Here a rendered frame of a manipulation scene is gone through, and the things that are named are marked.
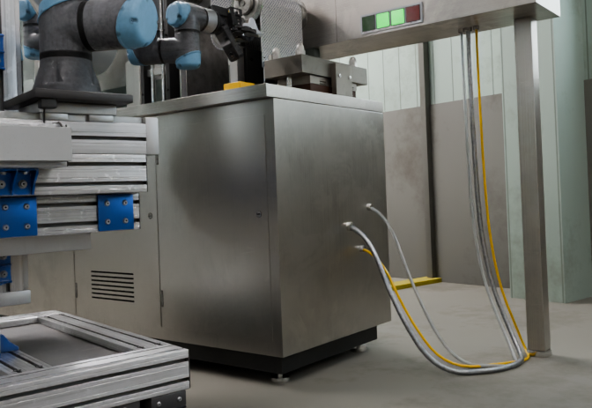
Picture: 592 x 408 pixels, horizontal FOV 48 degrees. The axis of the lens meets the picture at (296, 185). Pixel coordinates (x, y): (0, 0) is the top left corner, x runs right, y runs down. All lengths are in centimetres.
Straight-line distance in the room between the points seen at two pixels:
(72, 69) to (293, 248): 84
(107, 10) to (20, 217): 49
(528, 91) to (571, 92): 124
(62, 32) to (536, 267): 164
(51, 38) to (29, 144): 31
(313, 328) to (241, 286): 26
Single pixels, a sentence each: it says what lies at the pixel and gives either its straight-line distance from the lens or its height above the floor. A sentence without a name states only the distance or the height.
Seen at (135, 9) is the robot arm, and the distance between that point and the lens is 157.
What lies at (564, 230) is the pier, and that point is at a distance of 351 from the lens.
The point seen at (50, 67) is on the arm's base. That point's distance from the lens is 162.
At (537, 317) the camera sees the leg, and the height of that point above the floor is 13.
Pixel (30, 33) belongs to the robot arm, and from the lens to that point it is 242.
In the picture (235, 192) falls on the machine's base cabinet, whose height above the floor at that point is 59.
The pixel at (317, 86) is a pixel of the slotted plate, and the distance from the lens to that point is 229.
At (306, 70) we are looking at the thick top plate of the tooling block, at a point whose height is 98.
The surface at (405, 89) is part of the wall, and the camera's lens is 445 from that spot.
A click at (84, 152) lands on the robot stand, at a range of 159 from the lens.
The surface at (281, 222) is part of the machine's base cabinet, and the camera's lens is 198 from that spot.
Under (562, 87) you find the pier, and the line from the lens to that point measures 357.
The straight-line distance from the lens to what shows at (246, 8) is 243.
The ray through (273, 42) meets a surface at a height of 111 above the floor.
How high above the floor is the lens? 57
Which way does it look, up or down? 1 degrees up
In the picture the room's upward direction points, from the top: 2 degrees counter-clockwise
